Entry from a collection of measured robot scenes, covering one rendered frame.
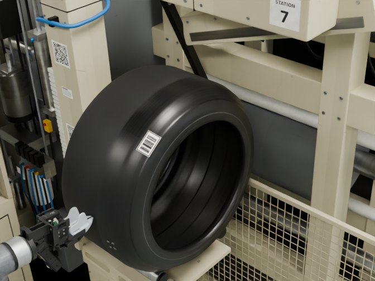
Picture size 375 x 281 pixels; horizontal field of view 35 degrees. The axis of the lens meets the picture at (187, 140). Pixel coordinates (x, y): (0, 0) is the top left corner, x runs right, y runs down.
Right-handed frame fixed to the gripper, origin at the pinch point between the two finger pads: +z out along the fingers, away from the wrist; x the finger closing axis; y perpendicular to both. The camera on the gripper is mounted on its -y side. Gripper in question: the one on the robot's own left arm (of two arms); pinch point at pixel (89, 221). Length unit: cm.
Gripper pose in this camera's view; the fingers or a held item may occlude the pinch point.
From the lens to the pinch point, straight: 165.8
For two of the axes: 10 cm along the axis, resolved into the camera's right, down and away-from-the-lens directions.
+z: 6.8, -3.3, 6.6
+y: 0.3, -8.8, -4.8
